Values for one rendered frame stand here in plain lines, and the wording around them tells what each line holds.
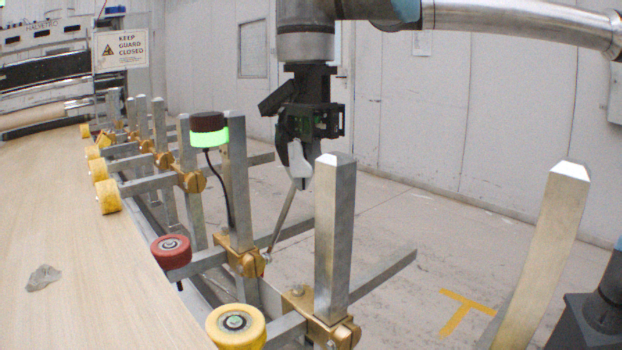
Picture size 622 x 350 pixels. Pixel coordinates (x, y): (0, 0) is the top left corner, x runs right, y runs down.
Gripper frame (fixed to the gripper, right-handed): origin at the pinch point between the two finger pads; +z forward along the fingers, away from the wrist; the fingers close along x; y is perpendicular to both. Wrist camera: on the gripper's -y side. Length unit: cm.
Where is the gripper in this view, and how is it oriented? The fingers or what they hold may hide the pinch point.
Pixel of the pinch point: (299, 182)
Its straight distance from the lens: 57.6
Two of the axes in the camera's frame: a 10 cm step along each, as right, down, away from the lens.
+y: 6.6, 2.3, -7.1
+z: 0.1, 9.5, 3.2
